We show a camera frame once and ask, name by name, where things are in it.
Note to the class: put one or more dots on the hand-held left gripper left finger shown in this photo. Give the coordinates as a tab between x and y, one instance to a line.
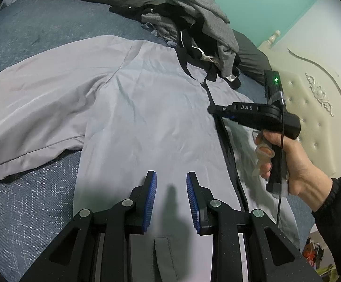
151	199

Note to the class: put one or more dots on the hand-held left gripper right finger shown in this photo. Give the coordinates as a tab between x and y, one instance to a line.
192	202

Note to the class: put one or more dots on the person's right forearm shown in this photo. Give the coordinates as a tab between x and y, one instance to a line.
340	211

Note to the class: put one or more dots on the lavender jacket with black trim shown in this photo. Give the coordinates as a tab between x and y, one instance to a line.
129	108

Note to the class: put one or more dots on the white garment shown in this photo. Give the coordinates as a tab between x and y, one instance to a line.
232	77

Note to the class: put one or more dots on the grey hoodie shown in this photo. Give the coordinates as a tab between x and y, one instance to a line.
214	20

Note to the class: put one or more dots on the cream tufted headboard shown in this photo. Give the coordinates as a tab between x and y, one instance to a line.
314	100

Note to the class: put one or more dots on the pile of dark clothes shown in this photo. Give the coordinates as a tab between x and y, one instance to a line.
193	44

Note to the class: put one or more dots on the person's right hand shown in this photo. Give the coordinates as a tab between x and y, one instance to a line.
302	173

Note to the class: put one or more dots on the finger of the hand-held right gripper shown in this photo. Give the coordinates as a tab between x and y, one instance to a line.
221	110

